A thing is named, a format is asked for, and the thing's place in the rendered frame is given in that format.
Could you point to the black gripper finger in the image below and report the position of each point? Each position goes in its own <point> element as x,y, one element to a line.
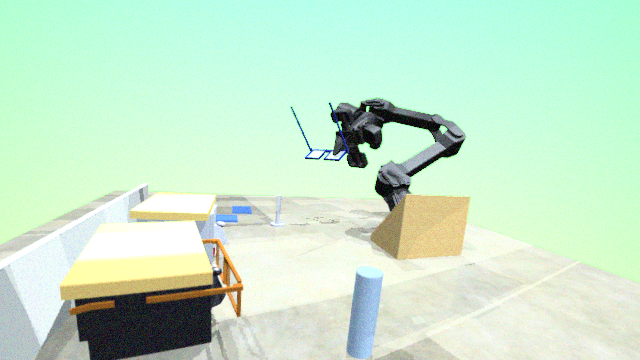
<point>339,144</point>
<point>353,149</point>

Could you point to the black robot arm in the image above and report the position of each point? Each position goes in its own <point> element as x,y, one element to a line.
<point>394,179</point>

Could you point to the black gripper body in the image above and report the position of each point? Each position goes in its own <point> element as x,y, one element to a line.
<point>344,115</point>

